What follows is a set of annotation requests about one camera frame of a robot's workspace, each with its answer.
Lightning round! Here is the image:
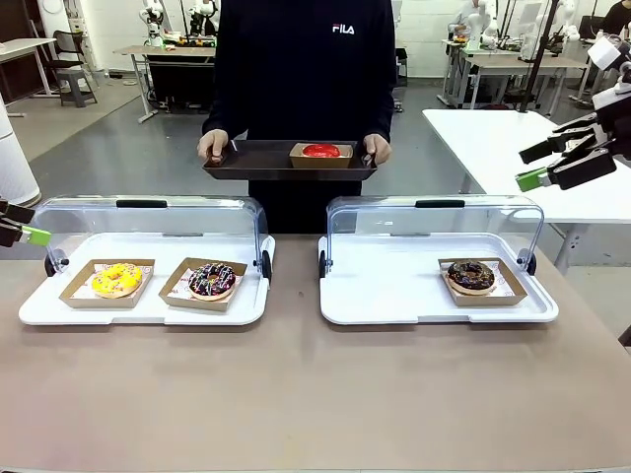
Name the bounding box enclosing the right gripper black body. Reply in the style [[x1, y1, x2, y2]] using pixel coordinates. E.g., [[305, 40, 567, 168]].
[[595, 110, 631, 160]]

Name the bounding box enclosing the red glazed donut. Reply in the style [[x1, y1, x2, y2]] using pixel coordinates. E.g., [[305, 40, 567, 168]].
[[301, 143, 342, 159]]

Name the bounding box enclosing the cardboard tray of red donut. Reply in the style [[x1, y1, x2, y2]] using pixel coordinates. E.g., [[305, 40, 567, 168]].
[[288, 142, 355, 169]]

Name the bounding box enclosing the dark brown serving tray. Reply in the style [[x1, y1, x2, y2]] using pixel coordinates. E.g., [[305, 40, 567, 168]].
[[201, 139, 379, 182]]

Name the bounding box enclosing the person's left forearm black sleeve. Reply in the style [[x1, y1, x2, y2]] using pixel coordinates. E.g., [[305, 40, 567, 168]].
[[364, 68, 398, 140]]

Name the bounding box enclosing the person's right forearm black sleeve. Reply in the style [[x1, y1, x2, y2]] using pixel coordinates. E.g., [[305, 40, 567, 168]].
[[201, 68, 241, 137]]

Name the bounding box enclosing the printed paper under yellow donut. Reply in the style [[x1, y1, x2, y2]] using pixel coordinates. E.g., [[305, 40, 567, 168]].
[[73, 263, 152, 301]]

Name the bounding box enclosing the yellow glazed donut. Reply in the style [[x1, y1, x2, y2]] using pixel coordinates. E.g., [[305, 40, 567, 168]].
[[91, 263, 144, 300]]

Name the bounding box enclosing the cardboard tray of yellow donut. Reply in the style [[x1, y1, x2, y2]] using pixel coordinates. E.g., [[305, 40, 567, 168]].
[[58, 258, 156, 310]]

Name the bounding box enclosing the background person in black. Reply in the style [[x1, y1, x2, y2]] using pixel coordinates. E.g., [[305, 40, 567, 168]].
[[601, 0, 631, 36]]

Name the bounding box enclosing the printed paper under nut donut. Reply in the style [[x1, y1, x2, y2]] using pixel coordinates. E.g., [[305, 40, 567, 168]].
[[446, 260, 514, 299]]

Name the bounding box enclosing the chocolate donut with nut bits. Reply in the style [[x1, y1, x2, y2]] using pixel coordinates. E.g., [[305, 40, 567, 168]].
[[447, 260, 496, 291]]

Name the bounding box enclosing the cardboard tray of nut donut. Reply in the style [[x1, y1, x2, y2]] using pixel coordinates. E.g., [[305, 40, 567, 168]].
[[438, 257, 528, 307]]

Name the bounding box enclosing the chocolate donut with coloured sprinkles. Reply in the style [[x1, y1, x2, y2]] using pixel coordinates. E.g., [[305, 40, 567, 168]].
[[187, 262, 237, 301]]

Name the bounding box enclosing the cardboard tray of sprinkle donut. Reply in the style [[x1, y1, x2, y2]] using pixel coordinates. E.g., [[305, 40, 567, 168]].
[[158, 256, 248, 314]]

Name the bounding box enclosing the printed paper under sprinkle donut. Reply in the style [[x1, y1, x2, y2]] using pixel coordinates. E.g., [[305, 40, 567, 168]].
[[170, 265, 245, 300]]

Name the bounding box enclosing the person's black FILA sweater torso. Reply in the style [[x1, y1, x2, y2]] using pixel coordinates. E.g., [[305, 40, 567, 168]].
[[214, 0, 398, 236]]

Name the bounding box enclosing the person's left hand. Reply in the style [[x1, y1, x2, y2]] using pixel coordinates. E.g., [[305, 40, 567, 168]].
[[363, 133, 393, 164]]

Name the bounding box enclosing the person's right hand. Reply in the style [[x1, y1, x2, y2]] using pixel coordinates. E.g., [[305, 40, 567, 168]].
[[197, 128, 232, 167]]

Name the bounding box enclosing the white side table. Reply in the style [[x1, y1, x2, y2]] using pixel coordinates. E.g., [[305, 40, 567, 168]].
[[422, 107, 631, 275]]

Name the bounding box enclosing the white cylindrical appliance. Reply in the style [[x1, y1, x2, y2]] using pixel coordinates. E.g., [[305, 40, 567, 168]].
[[0, 93, 43, 208]]

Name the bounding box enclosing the wooden workbench with grey legs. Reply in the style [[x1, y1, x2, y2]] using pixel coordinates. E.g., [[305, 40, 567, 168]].
[[441, 38, 593, 112]]

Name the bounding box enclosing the black stand pole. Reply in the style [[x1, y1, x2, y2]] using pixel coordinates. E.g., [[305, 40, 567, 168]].
[[520, 0, 564, 113]]

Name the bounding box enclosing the clear display case lid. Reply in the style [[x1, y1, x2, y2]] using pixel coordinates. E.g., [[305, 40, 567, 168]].
[[34, 195, 273, 287], [318, 194, 546, 278]]

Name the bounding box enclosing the white display case base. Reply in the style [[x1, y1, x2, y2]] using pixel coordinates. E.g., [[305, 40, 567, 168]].
[[18, 232, 276, 327], [317, 232, 561, 326]]

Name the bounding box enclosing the grey stool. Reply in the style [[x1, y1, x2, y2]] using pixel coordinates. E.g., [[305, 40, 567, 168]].
[[57, 68, 100, 108]]

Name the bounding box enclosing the white desk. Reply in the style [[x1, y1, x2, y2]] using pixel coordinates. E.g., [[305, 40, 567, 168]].
[[0, 37, 58, 118]]

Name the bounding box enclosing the black chair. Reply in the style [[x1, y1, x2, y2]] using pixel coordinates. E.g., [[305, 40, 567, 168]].
[[51, 29, 94, 80]]

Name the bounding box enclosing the wooden workbench with black panel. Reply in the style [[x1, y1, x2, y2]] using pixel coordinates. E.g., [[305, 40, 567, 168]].
[[112, 44, 219, 124]]

